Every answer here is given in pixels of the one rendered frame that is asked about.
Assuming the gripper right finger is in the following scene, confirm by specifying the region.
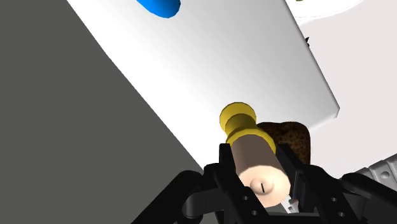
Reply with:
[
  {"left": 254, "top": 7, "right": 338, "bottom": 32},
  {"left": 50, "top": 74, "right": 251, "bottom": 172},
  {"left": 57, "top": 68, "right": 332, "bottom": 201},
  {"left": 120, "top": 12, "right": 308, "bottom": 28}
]
[{"left": 275, "top": 143, "right": 397, "bottom": 224}]

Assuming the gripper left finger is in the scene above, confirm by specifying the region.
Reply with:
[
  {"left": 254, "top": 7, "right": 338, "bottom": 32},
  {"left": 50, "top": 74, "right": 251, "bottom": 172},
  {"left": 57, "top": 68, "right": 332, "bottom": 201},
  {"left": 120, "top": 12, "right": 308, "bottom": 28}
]
[{"left": 131, "top": 143, "right": 271, "bottom": 224}]

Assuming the brown cylinder with yellow knob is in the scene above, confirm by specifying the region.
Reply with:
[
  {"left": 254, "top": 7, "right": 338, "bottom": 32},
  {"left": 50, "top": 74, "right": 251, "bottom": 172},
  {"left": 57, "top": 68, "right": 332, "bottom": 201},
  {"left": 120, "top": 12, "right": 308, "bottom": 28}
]
[{"left": 219, "top": 101, "right": 292, "bottom": 209}]

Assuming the grey ribbed object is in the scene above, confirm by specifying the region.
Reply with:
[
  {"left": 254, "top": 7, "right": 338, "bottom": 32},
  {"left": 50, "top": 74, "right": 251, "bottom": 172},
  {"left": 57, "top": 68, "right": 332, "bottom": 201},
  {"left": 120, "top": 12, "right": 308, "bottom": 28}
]
[{"left": 341, "top": 154, "right": 397, "bottom": 191}]

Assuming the brown speckled bread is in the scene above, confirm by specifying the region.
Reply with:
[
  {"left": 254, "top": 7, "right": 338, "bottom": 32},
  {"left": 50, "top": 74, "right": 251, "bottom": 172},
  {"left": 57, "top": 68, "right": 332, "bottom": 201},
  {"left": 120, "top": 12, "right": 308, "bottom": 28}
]
[{"left": 257, "top": 121, "right": 312, "bottom": 166}]

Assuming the white round object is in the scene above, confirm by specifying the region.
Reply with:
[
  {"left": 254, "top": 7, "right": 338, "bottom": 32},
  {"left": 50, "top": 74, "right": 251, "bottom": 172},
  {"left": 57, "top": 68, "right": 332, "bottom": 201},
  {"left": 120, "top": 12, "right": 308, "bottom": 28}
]
[{"left": 284, "top": 0, "right": 365, "bottom": 26}]

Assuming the blue rounded object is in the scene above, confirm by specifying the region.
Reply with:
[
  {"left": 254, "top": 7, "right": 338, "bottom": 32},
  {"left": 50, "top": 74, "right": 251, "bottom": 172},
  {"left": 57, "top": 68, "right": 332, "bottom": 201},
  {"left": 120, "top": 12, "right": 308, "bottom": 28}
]
[{"left": 136, "top": 0, "right": 181, "bottom": 18}]

